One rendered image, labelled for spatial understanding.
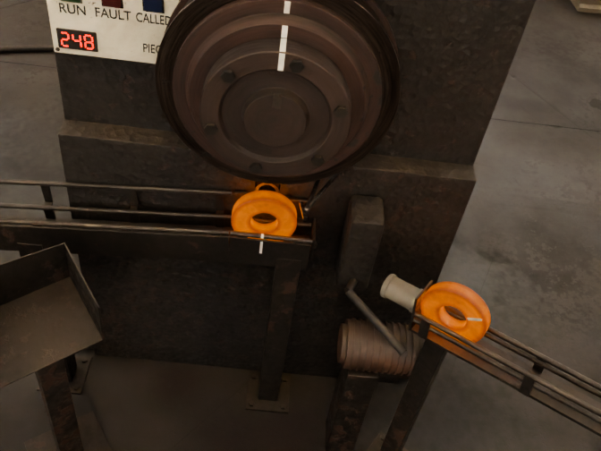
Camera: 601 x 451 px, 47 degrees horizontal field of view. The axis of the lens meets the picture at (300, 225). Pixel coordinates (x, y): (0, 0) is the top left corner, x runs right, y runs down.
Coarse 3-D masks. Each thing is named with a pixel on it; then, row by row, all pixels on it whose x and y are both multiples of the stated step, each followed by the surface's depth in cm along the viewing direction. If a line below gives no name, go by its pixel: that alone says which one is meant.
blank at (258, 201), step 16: (256, 192) 158; (272, 192) 158; (240, 208) 158; (256, 208) 158; (272, 208) 158; (288, 208) 158; (240, 224) 162; (256, 224) 165; (272, 224) 165; (288, 224) 162; (272, 240) 165
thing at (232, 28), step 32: (256, 0) 118; (288, 0) 118; (192, 32) 123; (224, 32) 121; (256, 32) 120; (288, 32) 120; (320, 32) 120; (352, 32) 121; (192, 64) 126; (352, 64) 124; (192, 96) 130; (352, 96) 128; (192, 128) 138; (352, 128) 134; (224, 160) 143
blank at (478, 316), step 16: (432, 288) 152; (448, 288) 148; (464, 288) 148; (432, 304) 153; (448, 304) 150; (464, 304) 148; (480, 304) 147; (448, 320) 155; (464, 320) 154; (480, 320) 147; (464, 336) 153; (480, 336) 150
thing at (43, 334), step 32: (32, 256) 149; (64, 256) 155; (0, 288) 150; (32, 288) 156; (64, 288) 158; (0, 320) 151; (32, 320) 151; (64, 320) 152; (96, 320) 148; (0, 352) 146; (32, 352) 146; (64, 352) 146; (0, 384) 141; (64, 384) 164; (64, 416) 173; (32, 448) 192; (64, 448) 182; (96, 448) 194
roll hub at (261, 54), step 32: (224, 64) 120; (256, 64) 119; (288, 64) 119; (320, 64) 119; (224, 96) 125; (256, 96) 124; (288, 96) 123; (320, 96) 124; (224, 128) 130; (256, 128) 128; (288, 128) 127; (320, 128) 129; (256, 160) 134; (288, 160) 134
